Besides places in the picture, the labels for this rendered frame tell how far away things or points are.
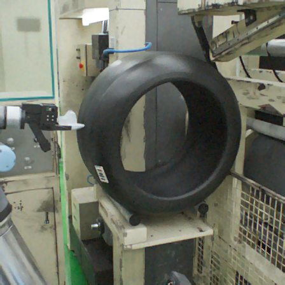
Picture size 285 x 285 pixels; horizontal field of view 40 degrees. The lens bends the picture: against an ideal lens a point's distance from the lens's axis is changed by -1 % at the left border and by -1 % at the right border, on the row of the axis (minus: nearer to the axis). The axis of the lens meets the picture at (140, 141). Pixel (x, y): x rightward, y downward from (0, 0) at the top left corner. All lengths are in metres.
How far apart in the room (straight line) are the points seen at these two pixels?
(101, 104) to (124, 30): 0.48
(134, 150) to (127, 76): 0.55
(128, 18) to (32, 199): 0.95
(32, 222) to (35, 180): 0.21
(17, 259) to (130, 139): 1.12
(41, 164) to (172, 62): 0.92
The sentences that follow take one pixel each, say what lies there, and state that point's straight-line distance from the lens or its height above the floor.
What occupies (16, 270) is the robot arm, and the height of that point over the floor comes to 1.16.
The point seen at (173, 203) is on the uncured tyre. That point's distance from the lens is 1.42.
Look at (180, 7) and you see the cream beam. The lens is 1.71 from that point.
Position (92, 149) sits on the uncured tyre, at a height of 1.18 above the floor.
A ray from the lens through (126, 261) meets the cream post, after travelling 1.95.
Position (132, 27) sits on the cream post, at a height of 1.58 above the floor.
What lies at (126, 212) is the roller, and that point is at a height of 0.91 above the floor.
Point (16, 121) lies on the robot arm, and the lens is 1.29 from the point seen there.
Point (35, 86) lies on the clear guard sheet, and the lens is 1.86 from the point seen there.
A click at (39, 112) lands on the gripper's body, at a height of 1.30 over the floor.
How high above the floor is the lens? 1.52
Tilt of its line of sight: 14 degrees down
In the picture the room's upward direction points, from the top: straight up
